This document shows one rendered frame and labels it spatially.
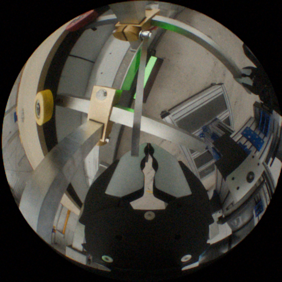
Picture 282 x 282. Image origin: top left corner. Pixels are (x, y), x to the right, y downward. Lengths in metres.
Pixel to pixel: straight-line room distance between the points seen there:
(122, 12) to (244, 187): 0.40
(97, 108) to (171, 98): 0.91
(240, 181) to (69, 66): 0.59
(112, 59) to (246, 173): 0.60
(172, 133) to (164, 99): 0.83
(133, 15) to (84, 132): 0.22
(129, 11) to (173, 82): 0.96
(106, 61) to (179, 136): 0.40
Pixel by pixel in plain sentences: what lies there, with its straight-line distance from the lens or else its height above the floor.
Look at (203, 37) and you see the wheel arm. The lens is 0.23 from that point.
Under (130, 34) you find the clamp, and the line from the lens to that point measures 0.19.
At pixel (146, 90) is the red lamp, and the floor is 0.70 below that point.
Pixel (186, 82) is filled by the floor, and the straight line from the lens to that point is 1.10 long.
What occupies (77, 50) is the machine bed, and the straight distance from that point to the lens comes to 0.38.
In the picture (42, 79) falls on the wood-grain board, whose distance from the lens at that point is 0.29.
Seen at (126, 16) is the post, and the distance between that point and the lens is 0.19.
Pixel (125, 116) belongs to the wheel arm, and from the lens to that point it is 0.19.
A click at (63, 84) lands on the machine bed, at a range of 0.36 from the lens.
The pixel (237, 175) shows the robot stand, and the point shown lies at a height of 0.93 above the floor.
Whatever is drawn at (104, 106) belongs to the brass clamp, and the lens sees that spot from 0.19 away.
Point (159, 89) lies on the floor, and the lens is 1.01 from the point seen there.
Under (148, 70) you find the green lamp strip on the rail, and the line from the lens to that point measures 0.31.
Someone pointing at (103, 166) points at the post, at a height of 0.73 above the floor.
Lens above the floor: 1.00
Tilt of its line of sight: 60 degrees down
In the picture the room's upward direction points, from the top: 175 degrees counter-clockwise
